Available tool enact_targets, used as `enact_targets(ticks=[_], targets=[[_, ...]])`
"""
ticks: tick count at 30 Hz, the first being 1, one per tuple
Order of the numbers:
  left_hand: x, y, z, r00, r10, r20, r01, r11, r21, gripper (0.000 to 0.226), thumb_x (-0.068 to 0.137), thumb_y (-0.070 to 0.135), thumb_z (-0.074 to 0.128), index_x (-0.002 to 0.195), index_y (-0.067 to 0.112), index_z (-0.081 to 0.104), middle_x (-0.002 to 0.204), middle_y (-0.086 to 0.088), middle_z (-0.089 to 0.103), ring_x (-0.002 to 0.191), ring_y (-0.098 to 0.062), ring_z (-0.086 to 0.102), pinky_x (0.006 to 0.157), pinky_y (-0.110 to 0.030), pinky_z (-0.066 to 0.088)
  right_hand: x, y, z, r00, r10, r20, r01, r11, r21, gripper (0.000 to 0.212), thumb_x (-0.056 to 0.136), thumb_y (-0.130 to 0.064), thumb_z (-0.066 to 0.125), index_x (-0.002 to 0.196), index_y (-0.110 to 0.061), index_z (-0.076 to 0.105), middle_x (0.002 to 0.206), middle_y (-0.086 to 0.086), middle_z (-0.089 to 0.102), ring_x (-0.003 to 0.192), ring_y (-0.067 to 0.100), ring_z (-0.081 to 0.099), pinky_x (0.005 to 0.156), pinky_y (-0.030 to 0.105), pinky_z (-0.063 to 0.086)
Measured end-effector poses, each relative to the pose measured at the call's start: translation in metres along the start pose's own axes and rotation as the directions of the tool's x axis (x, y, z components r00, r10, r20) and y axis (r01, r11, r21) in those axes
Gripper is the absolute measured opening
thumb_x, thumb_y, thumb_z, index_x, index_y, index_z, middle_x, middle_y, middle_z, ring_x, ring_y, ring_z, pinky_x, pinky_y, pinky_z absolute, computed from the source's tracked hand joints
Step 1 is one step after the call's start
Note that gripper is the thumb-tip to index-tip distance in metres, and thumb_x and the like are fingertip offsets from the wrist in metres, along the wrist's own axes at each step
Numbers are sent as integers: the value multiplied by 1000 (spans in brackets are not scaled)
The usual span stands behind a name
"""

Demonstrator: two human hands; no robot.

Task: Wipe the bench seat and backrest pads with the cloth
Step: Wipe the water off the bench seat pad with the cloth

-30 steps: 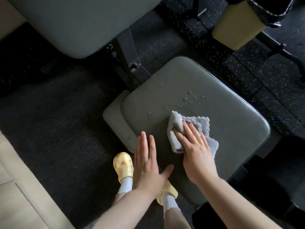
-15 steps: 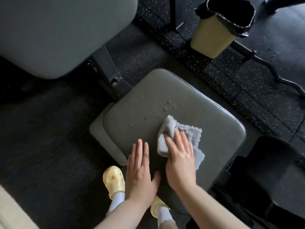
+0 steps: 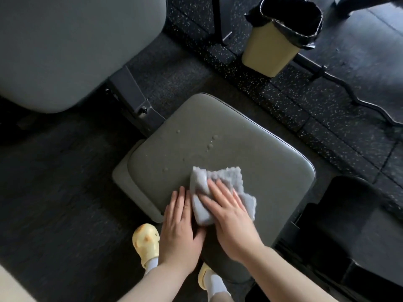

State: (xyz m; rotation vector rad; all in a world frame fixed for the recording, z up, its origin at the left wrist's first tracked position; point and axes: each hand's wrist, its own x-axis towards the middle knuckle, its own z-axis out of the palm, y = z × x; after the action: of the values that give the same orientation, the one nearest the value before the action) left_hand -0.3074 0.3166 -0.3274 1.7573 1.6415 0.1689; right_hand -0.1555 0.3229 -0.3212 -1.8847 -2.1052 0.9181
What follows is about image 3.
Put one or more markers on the yellow left shoe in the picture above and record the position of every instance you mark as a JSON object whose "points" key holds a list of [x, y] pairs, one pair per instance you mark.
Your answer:
{"points": [[143, 239]]}

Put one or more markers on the black curl barbell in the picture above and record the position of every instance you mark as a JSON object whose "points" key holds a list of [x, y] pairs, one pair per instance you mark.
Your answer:
{"points": [[352, 94]]}

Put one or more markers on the white sock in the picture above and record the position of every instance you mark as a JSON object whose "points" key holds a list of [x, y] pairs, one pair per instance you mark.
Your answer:
{"points": [[217, 284], [151, 265]]}

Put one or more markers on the white right sock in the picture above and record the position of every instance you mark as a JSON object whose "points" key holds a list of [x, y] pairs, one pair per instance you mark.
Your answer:
{"points": [[217, 284]]}

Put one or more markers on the yellow shoe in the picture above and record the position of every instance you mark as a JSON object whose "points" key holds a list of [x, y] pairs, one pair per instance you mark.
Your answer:
{"points": [[143, 239], [202, 276]]}

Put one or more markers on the grey microfibre cloth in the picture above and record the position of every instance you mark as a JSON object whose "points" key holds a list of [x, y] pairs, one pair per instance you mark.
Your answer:
{"points": [[226, 177]]}

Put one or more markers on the yellow right shoe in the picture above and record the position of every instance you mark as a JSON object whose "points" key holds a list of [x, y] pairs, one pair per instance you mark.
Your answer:
{"points": [[202, 276]]}

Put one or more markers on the light grey seat base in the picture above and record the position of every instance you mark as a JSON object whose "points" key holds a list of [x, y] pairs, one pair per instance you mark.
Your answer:
{"points": [[132, 185]]}

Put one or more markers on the person's right hand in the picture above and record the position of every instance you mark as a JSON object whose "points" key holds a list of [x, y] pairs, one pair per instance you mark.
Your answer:
{"points": [[236, 229]]}

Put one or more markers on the person's right leg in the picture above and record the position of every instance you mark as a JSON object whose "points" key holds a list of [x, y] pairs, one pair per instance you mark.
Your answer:
{"points": [[222, 298]]}

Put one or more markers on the person's left hand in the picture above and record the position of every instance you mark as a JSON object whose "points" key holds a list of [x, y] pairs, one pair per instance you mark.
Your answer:
{"points": [[179, 239]]}

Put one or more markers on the grey backrest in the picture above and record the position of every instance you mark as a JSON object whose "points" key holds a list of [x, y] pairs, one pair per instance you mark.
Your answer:
{"points": [[78, 50]]}

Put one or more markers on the black foam roller pad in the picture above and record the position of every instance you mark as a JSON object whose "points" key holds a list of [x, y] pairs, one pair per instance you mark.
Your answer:
{"points": [[343, 210]]}

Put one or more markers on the white left sock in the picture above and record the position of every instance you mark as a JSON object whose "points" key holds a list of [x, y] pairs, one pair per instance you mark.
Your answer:
{"points": [[151, 265]]}

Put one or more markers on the grey seat cushion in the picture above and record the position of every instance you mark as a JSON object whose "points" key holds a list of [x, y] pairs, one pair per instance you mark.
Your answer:
{"points": [[252, 144]]}

